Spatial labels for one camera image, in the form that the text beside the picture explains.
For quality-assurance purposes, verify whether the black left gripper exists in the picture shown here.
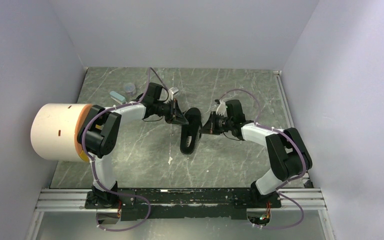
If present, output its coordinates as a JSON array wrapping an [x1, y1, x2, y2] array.
[[153, 98, 189, 126]]

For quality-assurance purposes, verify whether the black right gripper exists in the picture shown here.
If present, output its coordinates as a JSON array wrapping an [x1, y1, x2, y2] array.
[[199, 111, 234, 135]]

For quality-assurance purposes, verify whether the black canvas sneaker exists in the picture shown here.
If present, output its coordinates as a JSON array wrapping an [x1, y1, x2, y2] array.
[[179, 107, 202, 155]]

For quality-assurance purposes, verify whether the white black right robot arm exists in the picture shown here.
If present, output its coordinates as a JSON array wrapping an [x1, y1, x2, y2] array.
[[200, 99, 313, 207]]

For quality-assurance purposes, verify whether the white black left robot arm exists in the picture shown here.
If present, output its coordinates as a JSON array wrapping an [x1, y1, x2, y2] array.
[[77, 82, 191, 208]]

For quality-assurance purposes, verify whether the light blue stapler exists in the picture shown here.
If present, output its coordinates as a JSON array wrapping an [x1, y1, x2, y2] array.
[[109, 91, 127, 105]]

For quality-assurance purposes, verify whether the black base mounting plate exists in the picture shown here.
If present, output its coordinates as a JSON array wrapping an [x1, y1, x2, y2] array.
[[84, 187, 282, 221]]

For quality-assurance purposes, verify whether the beige cylinder with coloured face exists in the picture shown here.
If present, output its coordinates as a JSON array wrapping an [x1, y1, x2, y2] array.
[[30, 103, 92, 163]]

